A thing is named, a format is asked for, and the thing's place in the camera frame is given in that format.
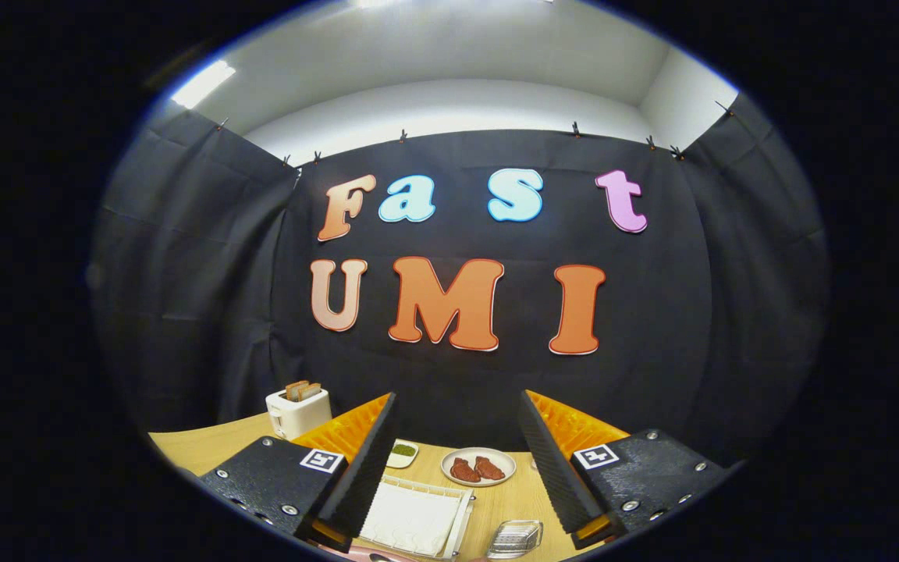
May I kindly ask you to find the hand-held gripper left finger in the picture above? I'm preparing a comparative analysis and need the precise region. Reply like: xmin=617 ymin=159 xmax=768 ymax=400
xmin=198 ymin=392 xmax=398 ymax=553

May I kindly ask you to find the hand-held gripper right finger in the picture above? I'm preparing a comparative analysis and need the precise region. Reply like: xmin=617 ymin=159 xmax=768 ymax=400
xmin=517 ymin=389 xmax=731 ymax=550

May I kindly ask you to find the white wire dish rack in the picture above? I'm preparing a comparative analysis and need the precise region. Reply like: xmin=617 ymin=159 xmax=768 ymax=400
xmin=356 ymin=475 xmax=475 ymax=560

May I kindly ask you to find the pink plate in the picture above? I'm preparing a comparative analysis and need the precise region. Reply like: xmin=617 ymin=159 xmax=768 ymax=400
xmin=317 ymin=545 xmax=419 ymax=562

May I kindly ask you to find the metal wire basket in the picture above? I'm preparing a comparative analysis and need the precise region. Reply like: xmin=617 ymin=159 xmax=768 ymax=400
xmin=485 ymin=520 xmax=544 ymax=560

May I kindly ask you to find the beige round plate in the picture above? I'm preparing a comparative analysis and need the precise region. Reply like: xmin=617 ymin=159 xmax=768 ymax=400
xmin=440 ymin=447 xmax=517 ymax=488

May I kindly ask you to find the white toaster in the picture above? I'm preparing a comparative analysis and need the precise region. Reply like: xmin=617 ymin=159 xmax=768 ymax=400
xmin=265 ymin=388 xmax=333 ymax=440

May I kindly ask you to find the row of black cloth clips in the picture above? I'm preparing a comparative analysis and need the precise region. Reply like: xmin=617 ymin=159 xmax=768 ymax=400
xmin=218 ymin=100 xmax=735 ymax=166

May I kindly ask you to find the ceiling light panel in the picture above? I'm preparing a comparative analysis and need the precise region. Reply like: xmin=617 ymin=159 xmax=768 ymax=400
xmin=171 ymin=60 xmax=236 ymax=109

